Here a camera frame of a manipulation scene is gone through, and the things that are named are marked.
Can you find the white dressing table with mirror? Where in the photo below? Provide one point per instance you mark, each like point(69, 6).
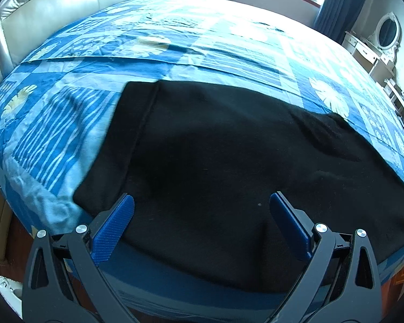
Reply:
point(367, 53)

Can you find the white ornate object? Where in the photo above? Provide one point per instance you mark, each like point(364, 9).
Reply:
point(6, 289)

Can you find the blue curtain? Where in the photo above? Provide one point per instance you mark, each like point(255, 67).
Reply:
point(343, 3)

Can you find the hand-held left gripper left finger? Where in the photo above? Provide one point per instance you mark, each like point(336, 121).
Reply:
point(112, 228)

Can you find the blue patterned bedsheet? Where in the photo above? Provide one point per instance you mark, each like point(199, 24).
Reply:
point(222, 50)

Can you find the black pants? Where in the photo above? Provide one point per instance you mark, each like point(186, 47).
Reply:
point(205, 161)

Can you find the beige tufted leather headboard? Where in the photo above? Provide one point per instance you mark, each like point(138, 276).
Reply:
point(54, 10)

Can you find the white cabinet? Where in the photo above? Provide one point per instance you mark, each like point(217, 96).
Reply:
point(400, 101)

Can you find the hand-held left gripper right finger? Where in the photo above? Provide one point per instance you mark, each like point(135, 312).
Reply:
point(289, 228)

